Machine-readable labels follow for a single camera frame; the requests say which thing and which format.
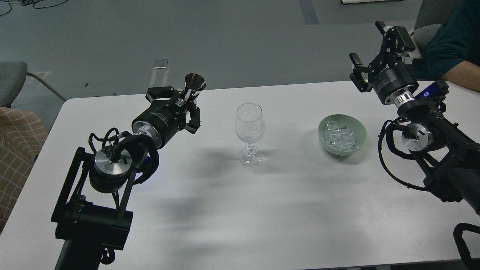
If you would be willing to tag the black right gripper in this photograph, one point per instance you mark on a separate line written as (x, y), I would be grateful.
(387, 74)

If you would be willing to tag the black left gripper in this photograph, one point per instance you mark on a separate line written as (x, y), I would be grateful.
(169, 113)

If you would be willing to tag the steel cocktail jigger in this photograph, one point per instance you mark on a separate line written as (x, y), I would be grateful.
(194, 84)

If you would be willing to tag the clear ice cube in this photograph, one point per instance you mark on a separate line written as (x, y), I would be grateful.
(331, 126)

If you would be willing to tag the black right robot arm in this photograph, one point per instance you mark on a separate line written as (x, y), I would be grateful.
(431, 143)

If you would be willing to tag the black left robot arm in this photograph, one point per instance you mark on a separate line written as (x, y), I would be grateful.
(90, 212)

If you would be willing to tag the clear wine glass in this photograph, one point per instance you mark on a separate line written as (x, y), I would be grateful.
(250, 128)

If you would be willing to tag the metal floor plate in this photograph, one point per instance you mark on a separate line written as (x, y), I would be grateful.
(160, 64)

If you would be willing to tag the grey office chair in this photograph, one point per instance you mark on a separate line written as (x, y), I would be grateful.
(431, 16)

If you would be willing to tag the person in dark shirt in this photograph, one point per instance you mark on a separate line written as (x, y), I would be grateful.
(453, 53)

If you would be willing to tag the green bowl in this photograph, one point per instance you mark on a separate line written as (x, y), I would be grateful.
(350, 137)

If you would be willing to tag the grey chair left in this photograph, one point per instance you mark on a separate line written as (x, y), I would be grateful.
(13, 75)

